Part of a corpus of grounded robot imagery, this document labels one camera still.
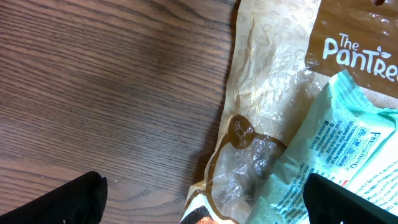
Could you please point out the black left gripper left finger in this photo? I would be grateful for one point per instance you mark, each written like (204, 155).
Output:
(80, 201)

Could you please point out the mint green wet wipes pack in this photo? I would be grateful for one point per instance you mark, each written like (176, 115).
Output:
(342, 130)

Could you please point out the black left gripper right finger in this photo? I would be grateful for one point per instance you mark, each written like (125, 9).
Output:
(329, 203)

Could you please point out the brown snack packet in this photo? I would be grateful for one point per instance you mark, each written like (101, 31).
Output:
(285, 53)

